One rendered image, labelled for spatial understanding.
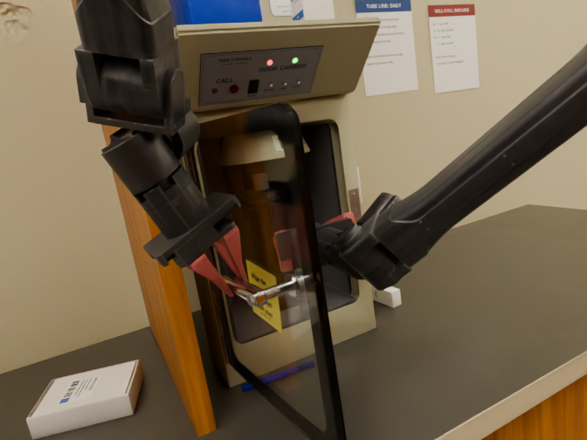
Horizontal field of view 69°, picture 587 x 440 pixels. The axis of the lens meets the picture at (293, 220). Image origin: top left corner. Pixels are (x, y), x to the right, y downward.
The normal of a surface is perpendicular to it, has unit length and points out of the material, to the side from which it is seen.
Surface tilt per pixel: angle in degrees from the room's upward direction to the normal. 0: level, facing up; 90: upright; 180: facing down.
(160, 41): 109
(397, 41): 90
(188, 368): 90
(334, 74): 135
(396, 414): 0
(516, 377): 0
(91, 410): 90
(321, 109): 90
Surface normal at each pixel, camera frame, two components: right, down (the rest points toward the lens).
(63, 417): 0.19, 0.18
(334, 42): 0.42, 0.77
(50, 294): 0.44, 0.12
